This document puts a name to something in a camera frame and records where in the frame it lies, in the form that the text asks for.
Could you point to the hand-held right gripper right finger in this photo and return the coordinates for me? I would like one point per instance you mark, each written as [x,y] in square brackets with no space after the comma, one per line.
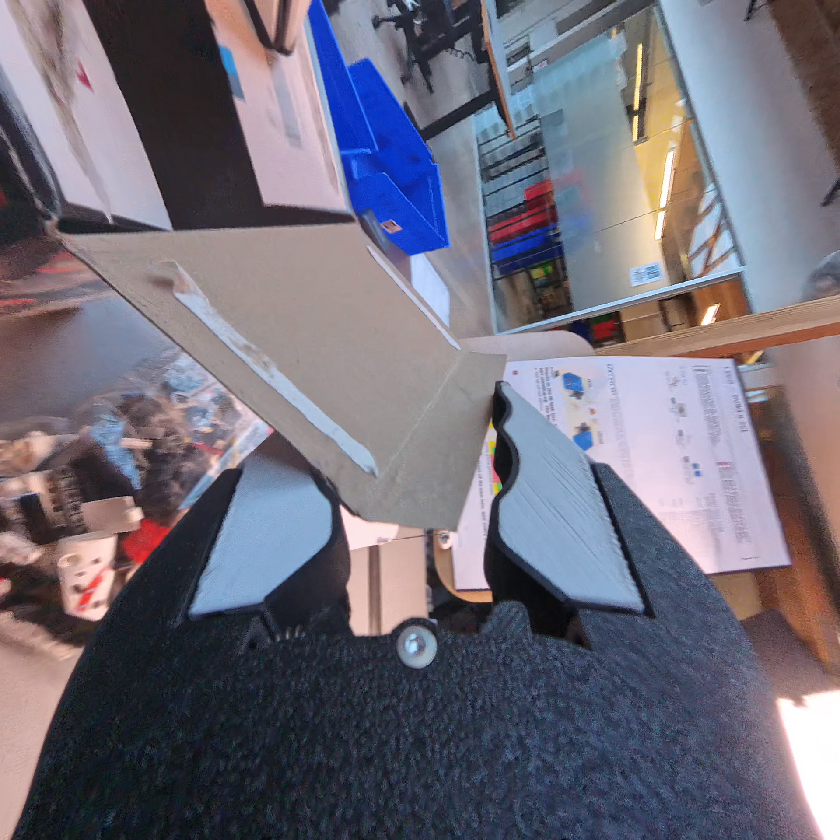
[565,538]

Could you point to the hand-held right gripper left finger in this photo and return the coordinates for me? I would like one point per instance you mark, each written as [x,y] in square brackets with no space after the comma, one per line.
[263,551]

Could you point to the toy truck box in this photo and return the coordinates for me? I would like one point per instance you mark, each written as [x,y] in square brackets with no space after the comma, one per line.
[328,341]

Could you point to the large printed instruction sheet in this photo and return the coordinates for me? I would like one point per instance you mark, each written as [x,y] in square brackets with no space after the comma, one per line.
[656,446]

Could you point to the black office chair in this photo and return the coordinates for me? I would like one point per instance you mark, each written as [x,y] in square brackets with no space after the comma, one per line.
[433,33]

